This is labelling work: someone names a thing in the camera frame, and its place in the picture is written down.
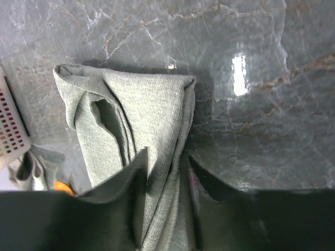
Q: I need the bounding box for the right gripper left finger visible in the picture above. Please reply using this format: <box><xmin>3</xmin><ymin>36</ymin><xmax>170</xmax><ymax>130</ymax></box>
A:
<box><xmin>1</xmin><ymin>149</ymin><xmax>148</xmax><ymax>250</ymax></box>

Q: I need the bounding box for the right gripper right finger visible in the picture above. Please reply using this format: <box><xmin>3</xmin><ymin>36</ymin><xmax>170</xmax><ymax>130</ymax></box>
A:
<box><xmin>186</xmin><ymin>156</ymin><xmax>334</xmax><ymax>250</ymax></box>

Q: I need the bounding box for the grey cloth napkin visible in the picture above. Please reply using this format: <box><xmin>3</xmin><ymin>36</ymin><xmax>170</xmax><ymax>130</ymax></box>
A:
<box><xmin>53</xmin><ymin>65</ymin><xmax>196</xmax><ymax>250</ymax></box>

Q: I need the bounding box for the orange plastic spoon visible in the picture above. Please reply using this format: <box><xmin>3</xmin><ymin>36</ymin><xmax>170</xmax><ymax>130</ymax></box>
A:
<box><xmin>53</xmin><ymin>181</ymin><xmax>75</xmax><ymax>196</ymax></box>

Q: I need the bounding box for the grey and white cloth pile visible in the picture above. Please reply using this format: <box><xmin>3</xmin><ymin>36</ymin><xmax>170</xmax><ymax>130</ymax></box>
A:
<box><xmin>7</xmin><ymin>145</ymin><xmax>65</xmax><ymax>191</ymax></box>

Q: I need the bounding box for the white plastic basket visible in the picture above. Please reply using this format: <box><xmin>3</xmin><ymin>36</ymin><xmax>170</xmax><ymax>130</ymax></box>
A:
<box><xmin>0</xmin><ymin>69</ymin><xmax>31</xmax><ymax>169</ymax></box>

